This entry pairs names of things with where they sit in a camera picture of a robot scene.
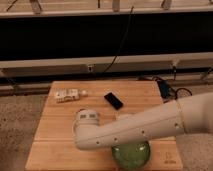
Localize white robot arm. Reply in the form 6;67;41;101
74;92;213;150

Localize black smartphone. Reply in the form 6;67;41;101
104;93;123;110

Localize white sponge block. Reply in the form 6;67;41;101
116;114;132;121

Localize wooden cutting board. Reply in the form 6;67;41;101
25;80;184;171

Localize black hanging cable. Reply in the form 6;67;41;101
101;4;135;75

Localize blue device with cables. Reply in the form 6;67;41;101
156;78;192;99

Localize white metal rail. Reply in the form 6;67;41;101
0;52;213;77

